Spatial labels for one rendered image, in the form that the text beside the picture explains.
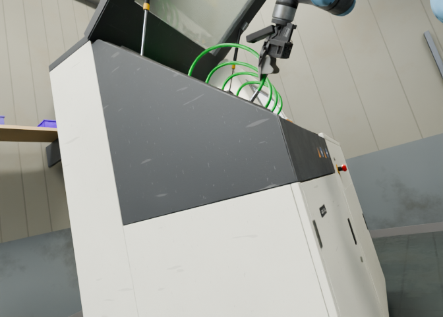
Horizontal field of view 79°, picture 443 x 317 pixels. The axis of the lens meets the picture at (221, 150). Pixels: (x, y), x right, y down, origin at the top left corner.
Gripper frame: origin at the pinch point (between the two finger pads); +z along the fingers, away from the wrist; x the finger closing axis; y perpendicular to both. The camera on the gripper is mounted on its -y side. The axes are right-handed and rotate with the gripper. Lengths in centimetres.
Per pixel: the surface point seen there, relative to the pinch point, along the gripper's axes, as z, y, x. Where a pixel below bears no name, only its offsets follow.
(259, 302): 39, 41, -49
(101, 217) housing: 51, -17, -54
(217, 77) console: 14, -43, 31
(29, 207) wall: 184, -195, -22
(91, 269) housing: 69, -13, -60
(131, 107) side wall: 14.5, -20.1, -42.2
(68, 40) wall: 51, -330, 84
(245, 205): 22, 28, -44
